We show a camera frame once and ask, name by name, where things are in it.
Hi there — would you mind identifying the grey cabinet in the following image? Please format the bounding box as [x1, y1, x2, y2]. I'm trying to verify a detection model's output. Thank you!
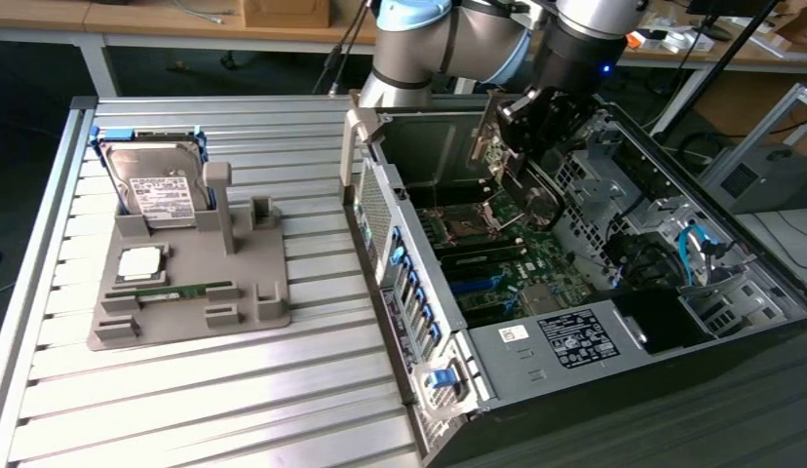
[697, 142, 807, 215]

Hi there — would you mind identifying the orange and white box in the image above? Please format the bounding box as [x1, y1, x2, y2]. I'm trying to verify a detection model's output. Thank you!
[627, 28, 669, 50]

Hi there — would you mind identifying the black tripod pole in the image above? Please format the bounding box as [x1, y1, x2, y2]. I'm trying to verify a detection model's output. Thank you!
[649, 0, 785, 142]

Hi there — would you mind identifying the light blue wire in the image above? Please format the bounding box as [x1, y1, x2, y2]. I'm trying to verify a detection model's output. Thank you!
[675, 219, 731, 289]

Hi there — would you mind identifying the small silver disk bay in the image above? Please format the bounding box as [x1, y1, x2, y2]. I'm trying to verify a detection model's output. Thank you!
[675, 270, 780, 340]

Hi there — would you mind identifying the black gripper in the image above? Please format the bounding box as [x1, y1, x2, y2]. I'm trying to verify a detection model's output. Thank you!
[497, 21, 629, 158]

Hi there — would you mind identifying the grey parts rack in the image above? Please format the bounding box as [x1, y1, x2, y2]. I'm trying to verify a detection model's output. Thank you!
[87, 160, 295, 352]

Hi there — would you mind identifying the hard disk in blue caddy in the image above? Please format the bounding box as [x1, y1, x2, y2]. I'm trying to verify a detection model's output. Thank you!
[88, 125, 213, 230]

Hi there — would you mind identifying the white cord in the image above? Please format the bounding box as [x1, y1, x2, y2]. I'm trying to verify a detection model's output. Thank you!
[171, 0, 240, 23]

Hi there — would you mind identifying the silver disk bay cage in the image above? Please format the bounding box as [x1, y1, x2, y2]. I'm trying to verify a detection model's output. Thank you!
[552, 145, 645, 235]

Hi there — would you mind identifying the metal socket cover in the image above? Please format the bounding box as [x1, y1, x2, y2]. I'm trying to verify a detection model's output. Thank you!
[481, 192, 511, 228]

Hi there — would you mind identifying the green RAM stick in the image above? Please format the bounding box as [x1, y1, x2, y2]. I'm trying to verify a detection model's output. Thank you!
[107, 281, 236, 299]

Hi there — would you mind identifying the green motherboard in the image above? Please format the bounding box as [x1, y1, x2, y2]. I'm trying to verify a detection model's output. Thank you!
[412, 182, 604, 316]

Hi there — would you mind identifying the black open PC case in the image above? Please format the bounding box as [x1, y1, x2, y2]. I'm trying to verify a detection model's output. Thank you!
[337, 95, 807, 468]

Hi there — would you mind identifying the brown cardboard box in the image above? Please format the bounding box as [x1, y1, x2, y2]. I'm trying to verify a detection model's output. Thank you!
[241, 0, 332, 29]

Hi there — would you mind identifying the grey power supply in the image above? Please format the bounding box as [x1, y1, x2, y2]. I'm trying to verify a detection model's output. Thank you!
[465, 297, 647, 400]

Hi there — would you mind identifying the silver CPU chip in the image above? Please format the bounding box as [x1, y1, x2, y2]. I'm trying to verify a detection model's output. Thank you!
[116, 247, 165, 283]

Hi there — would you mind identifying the CPU socket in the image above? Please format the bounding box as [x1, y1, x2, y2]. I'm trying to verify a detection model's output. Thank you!
[435, 204, 503, 243]

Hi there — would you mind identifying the black monitor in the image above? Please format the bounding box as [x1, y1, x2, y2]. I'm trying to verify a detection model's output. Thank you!
[685, 0, 780, 41]

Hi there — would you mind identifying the blue expansion slot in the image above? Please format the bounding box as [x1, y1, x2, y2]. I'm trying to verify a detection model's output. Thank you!
[452, 276, 512, 294]

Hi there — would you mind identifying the folded brown cardboard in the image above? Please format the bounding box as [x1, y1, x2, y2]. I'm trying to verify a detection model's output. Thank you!
[770, 0, 807, 50]

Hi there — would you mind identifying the green graphics card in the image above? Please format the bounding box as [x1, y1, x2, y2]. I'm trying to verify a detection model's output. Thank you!
[465, 89, 569, 233]

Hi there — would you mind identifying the black RAM slot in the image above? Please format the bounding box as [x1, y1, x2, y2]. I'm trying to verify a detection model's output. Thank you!
[448, 258, 533, 274]
[445, 253, 531, 268]
[441, 249, 528, 263]
[439, 243, 525, 258]

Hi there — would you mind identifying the wooden desk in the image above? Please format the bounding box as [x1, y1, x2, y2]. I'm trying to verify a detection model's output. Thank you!
[620, 0, 807, 137]
[0, 0, 379, 98]

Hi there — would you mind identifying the grey hanging cable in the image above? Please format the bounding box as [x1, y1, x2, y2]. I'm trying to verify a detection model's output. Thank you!
[309, 0, 373, 95]

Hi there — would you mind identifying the aluminium profile frame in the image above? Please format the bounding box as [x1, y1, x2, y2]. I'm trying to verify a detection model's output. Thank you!
[732, 81, 807, 162]

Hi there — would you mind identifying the grey chipset heatsink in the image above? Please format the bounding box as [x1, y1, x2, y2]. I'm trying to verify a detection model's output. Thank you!
[519, 282, 571, 313]

